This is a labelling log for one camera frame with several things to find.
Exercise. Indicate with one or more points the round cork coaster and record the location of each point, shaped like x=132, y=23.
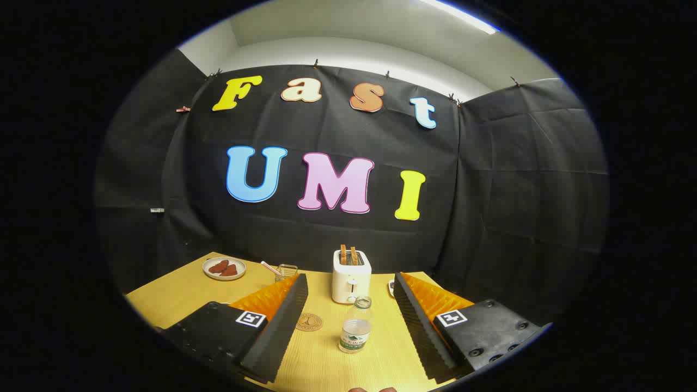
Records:
x=310, y=323

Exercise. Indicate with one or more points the white round plate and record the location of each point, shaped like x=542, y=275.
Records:
x=239, y=264

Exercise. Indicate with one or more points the white toaster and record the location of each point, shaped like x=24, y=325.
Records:
x=348, y=283

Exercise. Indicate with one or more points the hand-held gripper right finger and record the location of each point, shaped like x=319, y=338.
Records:
x=419, y=326

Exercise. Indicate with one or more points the wooden table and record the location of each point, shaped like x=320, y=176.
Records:
x=179, y=296

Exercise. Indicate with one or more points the black backdrop cloth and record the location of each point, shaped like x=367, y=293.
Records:
x=490, y=190

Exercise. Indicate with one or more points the brown food piece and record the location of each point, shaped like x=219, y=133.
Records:
x=218, y=266
x=231, y=271

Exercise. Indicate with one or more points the white divided grain dish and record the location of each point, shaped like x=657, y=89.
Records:
x=391, y=287

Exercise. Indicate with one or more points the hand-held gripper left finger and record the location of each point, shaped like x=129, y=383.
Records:
x=280, y=326

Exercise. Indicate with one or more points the toast slice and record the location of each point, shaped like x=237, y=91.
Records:
x=354, y=256
x=343, y=255

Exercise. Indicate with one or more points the red striped straw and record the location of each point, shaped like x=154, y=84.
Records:
x=269, y=267

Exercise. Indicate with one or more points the clear plastic juice bottle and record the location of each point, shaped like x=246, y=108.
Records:
x=355, y=329

